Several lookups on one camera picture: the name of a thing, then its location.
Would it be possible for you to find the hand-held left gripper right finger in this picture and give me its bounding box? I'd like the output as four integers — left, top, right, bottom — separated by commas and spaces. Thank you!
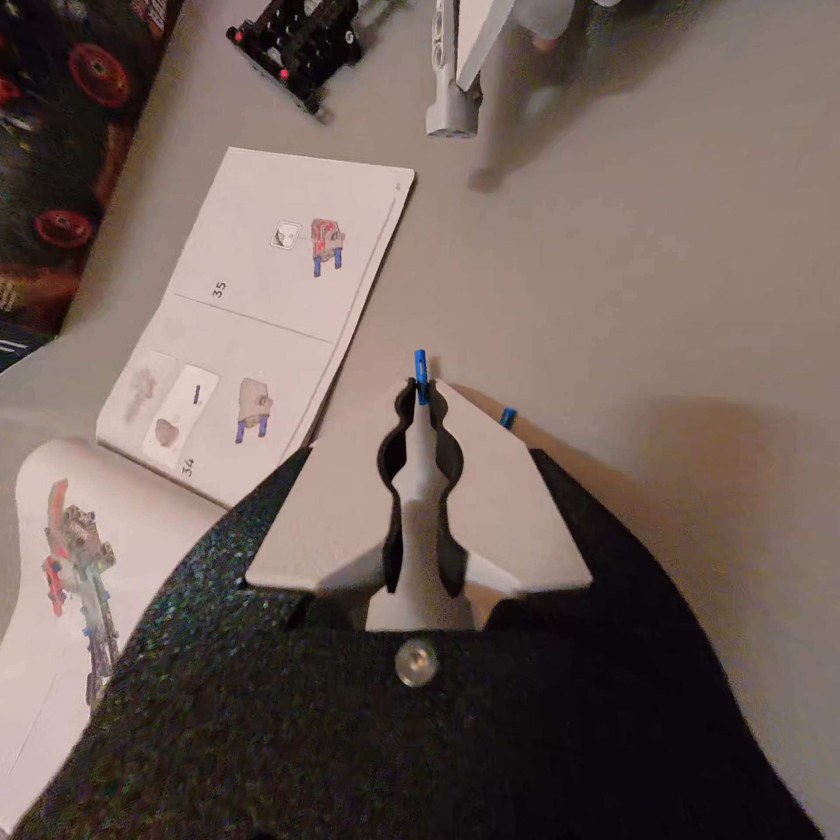
428, 378, 596, 599

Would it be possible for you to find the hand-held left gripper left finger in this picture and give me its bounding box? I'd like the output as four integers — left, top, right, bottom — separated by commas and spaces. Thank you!
245, 379, 422, 597

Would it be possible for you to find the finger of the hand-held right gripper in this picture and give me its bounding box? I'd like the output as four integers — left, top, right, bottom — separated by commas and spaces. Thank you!
455, 0, 521, 94

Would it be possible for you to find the grey toy connector piece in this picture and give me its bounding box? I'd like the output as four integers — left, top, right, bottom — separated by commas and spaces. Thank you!
425, 0, 484, 140

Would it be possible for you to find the black toy chassis assembly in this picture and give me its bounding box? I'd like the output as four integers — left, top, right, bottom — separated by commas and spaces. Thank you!
225, 0, 363, 118

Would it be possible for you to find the open instruction booklet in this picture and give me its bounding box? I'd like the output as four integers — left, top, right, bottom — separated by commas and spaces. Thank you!
0, 147, 416, 816

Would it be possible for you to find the dark toy set box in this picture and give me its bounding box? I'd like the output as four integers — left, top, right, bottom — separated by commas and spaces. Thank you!
0, 0, 186, 372

